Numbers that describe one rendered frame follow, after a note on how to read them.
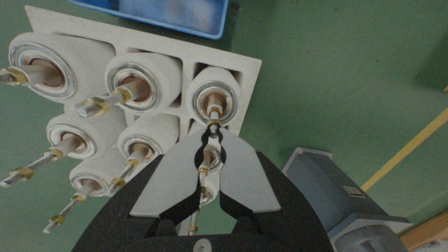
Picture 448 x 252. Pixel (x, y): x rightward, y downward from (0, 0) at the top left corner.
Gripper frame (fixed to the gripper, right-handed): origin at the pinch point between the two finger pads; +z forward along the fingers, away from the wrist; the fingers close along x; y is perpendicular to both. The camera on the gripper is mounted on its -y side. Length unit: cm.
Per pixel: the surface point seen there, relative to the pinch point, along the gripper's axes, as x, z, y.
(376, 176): 86, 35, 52
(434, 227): 161, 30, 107
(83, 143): -24.2, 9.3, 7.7
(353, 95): 50, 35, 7
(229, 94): 2.2, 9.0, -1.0
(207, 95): -1.2, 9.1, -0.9
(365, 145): 68, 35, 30
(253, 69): 7.4, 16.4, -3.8
